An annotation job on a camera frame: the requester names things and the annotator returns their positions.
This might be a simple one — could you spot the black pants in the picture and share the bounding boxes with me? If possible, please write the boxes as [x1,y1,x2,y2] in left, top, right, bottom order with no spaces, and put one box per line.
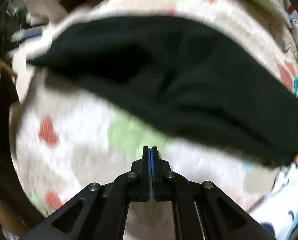
[29,16,298,166]

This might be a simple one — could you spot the patterned heart bedspread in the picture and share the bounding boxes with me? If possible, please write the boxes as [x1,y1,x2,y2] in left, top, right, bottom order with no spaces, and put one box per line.
[10,0,298,239]

